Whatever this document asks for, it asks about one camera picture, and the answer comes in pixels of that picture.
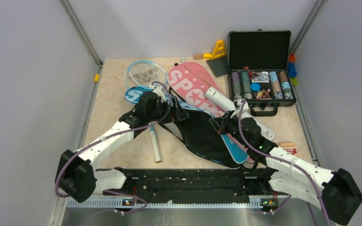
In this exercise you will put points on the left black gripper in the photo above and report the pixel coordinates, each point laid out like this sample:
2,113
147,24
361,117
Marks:
179,113

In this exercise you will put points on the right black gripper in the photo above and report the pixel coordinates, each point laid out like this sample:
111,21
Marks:
221,124

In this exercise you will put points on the blue racket cover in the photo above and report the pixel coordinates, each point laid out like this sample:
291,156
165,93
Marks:
196,132

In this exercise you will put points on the white shuttlecock tube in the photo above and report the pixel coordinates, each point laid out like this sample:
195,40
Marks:
219,99

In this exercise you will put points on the blue badminton racket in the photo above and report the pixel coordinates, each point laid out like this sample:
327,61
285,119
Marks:
155,145
142,73

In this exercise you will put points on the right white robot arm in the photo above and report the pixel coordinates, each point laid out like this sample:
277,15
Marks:
334,192

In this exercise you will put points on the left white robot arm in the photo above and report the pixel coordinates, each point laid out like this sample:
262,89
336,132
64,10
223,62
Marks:
78,175

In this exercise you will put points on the pink racket cover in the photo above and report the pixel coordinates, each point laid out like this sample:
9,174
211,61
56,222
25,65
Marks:
191,81

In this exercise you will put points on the dark grey building plate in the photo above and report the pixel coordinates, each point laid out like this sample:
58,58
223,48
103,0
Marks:
218,66

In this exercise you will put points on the small wooden block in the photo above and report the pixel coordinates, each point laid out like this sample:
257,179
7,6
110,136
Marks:
198,56

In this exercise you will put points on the yellow letter A toy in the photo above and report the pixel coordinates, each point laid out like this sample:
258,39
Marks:
218,51

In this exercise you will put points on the black poker chip case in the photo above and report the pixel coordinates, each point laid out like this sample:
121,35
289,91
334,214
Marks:
257,65

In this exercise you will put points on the red white card box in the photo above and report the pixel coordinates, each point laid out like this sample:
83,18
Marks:
289,147

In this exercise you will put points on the coloured toys in corner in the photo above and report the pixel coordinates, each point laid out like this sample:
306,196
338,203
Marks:
292,69

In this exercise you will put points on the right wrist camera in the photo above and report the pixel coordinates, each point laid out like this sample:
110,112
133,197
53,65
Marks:
241,108

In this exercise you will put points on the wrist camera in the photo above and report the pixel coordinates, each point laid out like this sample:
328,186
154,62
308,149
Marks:
241,108
160,91

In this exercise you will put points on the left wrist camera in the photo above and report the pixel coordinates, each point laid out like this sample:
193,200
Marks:
160,91

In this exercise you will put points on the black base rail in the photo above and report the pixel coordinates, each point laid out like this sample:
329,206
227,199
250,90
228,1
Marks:
198,186

